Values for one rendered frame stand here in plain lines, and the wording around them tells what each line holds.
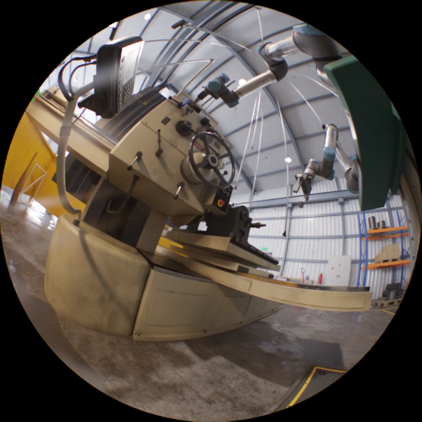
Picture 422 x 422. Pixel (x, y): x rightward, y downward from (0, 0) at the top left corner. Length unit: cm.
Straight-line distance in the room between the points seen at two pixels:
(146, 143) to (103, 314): 109
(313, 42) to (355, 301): 106
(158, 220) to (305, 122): 774
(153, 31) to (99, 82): 920
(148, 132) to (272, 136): 769
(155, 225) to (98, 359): 132
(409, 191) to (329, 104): 752
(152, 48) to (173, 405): 1051
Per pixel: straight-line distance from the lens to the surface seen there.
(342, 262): 724
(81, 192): 149
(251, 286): 97
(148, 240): 147
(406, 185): 68
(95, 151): 118
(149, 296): 94
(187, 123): 105
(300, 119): 790
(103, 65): 55
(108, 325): 105
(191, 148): 72
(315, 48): 57
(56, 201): 351
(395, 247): 763
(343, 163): 104
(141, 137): 92
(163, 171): 86
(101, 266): 84
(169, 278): 94
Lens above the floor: 75
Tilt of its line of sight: 21 degrees up
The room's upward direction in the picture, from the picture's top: 19 degrees clockwise
